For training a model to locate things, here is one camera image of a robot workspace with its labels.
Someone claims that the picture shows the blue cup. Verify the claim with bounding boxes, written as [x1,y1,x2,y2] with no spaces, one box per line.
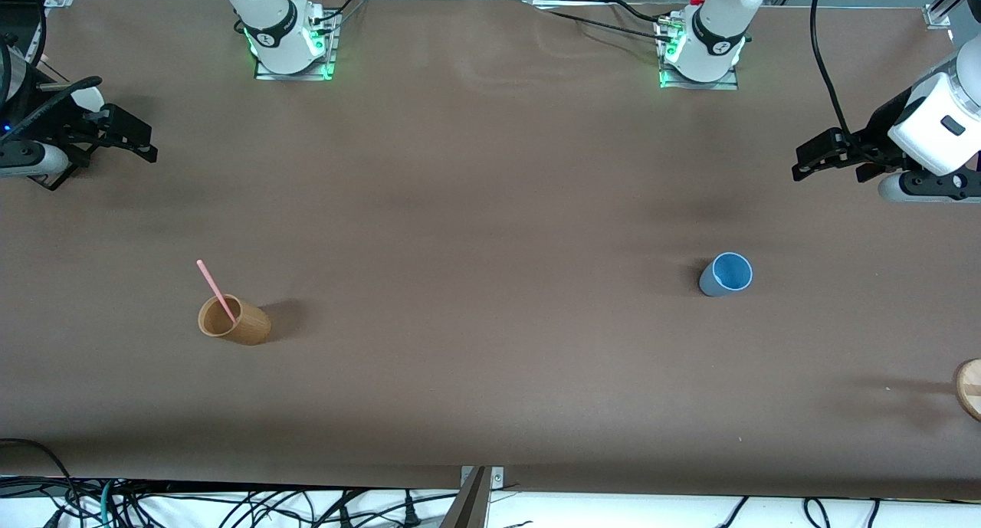
[698,252,753,297]

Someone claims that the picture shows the pink straw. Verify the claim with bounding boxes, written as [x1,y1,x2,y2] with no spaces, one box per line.
[196,260,237,324]

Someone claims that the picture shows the brown wooden cup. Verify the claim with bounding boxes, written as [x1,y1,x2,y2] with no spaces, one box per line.
[198,294,272,346]

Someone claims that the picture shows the round wooden board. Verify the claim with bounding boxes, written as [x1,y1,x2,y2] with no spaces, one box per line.
[953,358,981,422]

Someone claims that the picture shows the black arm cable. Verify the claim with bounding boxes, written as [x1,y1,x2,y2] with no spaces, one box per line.
[11,75,103,134]
[810,0,853,136]

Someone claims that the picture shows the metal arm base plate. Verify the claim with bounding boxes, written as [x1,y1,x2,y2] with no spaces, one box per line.
[254,11,339,81]
[658,15,740,91]

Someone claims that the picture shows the black table cable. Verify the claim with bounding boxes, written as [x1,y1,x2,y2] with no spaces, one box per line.
[539,9,669,43]
[604,0,677,25]

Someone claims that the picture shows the metal table bracket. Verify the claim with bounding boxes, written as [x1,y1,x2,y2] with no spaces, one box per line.
[460,465,505,492]

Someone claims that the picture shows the dark support post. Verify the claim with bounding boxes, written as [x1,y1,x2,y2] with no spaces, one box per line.
[438,467,491,528]

